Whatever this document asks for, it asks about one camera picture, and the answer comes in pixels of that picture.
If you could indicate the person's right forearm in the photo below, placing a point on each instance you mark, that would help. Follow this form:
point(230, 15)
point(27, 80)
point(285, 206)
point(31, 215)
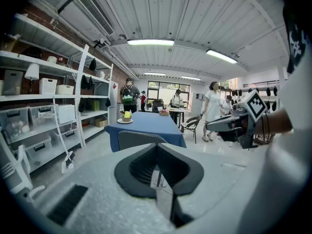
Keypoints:
point(275, 121)

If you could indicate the row of black caps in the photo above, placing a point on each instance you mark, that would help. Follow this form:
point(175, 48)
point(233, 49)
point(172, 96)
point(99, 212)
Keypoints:
point(268, 91)

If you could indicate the white mug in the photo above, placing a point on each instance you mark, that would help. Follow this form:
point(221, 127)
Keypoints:
point(101, 75)

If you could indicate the white refrigerator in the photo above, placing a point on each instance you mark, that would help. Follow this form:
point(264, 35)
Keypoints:
point(113, 101)

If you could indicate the white metal shelving rack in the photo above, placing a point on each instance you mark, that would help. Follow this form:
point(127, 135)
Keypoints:
point(36, 97)

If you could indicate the frosted storage container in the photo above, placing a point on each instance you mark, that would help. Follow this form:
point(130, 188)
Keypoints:
point(13, 82)

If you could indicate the red flat box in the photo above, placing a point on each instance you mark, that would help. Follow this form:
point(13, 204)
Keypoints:
point(85, 124)

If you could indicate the white box appliance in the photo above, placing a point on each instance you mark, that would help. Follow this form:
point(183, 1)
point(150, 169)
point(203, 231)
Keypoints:
point(65, 113)

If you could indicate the white plastic chair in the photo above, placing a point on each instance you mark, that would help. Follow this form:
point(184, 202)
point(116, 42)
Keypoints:
point(22, 169)

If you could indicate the dark wicker chair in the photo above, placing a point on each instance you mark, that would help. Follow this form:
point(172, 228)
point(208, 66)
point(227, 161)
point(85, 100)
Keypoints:
point(192, 121)

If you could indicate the yellow plastic cup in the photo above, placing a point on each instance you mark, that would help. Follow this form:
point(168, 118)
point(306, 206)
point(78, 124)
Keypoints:
point(127, 114)

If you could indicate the blue cloth table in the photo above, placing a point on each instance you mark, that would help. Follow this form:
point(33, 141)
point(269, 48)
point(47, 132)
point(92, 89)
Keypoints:
point(151, 125)

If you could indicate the ceiling air conditioner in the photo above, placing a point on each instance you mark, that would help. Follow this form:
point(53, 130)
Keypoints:
point(95, 13)

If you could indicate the white round plate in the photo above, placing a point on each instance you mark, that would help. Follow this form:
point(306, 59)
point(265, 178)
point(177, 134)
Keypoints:
point(119, 121)

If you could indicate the white plastic bin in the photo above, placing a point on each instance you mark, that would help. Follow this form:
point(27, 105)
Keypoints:
point(64, 89)

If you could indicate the group of black caps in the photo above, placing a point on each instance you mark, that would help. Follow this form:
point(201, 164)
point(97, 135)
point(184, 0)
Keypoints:
point(92, 64)

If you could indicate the ceiling tube light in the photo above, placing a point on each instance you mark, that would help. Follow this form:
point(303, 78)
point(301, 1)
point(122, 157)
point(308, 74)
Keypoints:
point(154, 73)
point(221, 56)
point(150, 42)
point(190, 77)

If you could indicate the black oval pan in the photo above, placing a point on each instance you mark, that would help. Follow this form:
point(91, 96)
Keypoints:
point(33, 53)

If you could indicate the clear storage box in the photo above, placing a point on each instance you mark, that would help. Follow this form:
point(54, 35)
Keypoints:
point(42, 118)
point(69, 138)
point(36, 155)
point(14, 123)

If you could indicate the green bag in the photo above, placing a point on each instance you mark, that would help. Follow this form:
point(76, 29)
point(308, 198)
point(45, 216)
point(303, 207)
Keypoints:
point(95, 105)

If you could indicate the beige basket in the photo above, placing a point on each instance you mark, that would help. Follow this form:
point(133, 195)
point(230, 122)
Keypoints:
point(9, 44)

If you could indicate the gray office chair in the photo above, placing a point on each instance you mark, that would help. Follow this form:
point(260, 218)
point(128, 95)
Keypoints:
point(136, 140)

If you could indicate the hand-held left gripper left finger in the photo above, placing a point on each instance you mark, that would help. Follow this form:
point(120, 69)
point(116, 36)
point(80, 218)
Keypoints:
point(139, 167)

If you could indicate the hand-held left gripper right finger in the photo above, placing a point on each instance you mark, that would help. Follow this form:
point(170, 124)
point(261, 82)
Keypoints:
point(178, 167)

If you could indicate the white round tin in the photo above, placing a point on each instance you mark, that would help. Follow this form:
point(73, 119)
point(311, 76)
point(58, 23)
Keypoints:
point(52, 59)

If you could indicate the white perforated basket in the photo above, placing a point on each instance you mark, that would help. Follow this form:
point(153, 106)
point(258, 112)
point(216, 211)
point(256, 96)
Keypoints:
point(48, 86)

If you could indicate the cardboard box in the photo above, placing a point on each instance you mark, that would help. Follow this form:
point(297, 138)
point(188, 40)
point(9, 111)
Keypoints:
point(101, 123)

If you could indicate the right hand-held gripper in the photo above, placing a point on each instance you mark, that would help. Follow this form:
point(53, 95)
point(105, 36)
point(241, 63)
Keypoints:
point(256, 105)

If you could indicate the large window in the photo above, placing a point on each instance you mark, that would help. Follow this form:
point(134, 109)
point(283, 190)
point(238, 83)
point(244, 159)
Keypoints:
point(161, 91)

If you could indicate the white table lamp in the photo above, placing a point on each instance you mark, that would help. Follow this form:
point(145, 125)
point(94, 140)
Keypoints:
point(32, 71)

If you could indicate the person's black printed T-shirt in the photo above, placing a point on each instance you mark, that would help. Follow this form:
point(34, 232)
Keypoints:
point(288, 16)

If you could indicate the white long table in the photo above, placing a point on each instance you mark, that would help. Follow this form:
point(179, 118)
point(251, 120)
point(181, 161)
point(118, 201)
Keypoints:
point(179, 110)

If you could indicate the wooden tray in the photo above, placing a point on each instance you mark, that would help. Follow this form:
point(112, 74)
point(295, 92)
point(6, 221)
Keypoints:
point(164, 114)

